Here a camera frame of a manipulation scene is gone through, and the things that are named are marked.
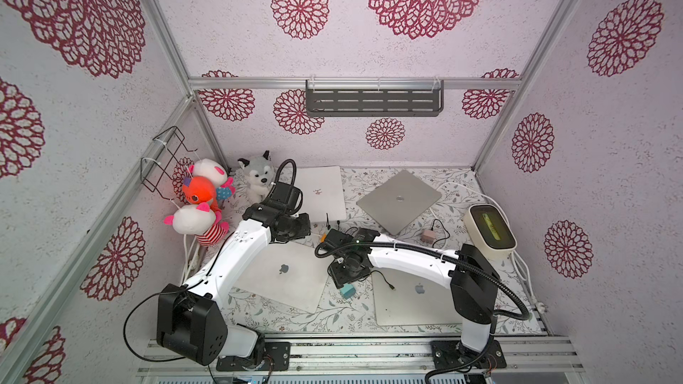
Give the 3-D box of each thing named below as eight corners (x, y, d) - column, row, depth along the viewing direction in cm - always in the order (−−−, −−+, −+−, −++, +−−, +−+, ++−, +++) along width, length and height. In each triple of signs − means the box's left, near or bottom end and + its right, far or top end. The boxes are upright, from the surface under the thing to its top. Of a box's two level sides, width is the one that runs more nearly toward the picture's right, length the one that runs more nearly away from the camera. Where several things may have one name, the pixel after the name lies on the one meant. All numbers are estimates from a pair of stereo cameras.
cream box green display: (474, 258, 95) (483, 250, 90) (459, 214, 107) (465, 203, 102) (510, 259, 95) (520, 250, 90) (490, 214, 107) (498, 204, 102)
